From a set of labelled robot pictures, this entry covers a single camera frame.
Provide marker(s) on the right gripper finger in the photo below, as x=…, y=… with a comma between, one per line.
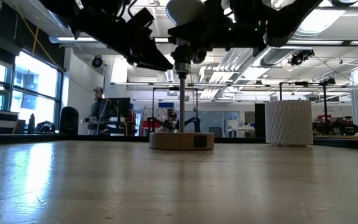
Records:
x=200, y=55
x=191, y=35

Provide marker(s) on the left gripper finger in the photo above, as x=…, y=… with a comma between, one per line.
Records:
x=154, y=56
x=135, y=59

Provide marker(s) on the white reflector lightbulb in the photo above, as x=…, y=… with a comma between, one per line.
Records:
x=185, y=11

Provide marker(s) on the black lamp socket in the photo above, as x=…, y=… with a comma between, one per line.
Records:
x=182, y=141

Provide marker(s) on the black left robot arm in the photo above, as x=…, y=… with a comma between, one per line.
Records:
x=82, y=12

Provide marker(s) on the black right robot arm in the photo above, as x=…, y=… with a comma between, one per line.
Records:
x=278, y=21

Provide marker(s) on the long ceiling light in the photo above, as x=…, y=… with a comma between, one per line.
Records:
x=73, y=39
x=322, y=42

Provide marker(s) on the person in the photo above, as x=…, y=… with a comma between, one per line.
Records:
x=172, y=117
x=97, y=105

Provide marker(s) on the black partition panel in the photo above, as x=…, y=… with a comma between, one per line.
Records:
x=259, y=121

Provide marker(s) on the black rounded bin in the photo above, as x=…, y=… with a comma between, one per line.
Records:
x=69, y=121

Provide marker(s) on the large window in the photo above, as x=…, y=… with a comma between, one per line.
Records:
x=33, y=90

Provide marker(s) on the dark bag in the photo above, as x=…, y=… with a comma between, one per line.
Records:
x=45, y=127

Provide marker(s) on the dark water bottle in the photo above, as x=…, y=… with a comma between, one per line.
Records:
x=31, y=124

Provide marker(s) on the black camera stand frame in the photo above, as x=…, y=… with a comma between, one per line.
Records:
x=153, y=105
x=325, y=102

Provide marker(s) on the metal ventilation duct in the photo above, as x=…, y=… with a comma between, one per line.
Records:
x=284, y=56

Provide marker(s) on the black ceiling camera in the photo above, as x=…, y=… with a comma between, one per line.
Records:
x=301, y=57

